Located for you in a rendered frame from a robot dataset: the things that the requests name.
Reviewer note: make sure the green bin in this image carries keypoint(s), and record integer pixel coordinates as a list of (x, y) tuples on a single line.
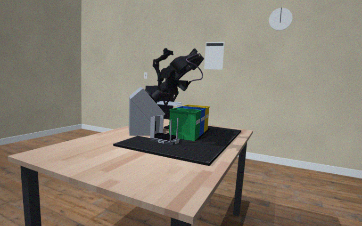
[(189, 123)]

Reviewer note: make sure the blue open tray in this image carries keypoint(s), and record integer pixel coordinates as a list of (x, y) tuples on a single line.
[(202, 118)]

